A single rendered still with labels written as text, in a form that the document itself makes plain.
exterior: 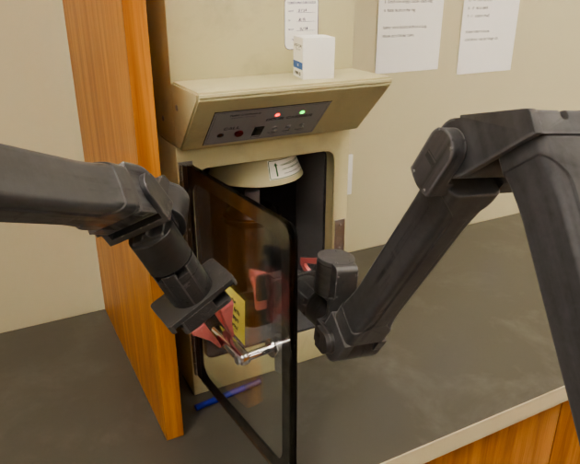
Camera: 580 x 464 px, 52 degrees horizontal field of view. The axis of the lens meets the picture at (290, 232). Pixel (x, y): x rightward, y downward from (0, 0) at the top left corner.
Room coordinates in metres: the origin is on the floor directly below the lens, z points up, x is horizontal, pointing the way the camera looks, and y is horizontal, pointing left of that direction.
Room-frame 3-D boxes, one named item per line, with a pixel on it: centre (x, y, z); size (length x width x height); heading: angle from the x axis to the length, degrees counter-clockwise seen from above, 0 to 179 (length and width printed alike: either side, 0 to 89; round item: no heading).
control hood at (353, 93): (0.92, 0.01, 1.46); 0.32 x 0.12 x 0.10; 118
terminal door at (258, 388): (0.76, 0.08, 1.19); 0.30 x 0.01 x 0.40; 33
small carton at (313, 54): (0.94, -0.04, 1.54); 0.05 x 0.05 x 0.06; 16
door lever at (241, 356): (0.68, 0.06, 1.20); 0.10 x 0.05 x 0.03; 33
